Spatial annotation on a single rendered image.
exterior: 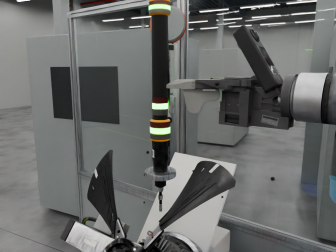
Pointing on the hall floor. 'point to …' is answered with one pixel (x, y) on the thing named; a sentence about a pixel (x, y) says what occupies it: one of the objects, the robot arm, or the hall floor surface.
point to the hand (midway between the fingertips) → (188, 80)
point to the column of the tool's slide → (176, 101)
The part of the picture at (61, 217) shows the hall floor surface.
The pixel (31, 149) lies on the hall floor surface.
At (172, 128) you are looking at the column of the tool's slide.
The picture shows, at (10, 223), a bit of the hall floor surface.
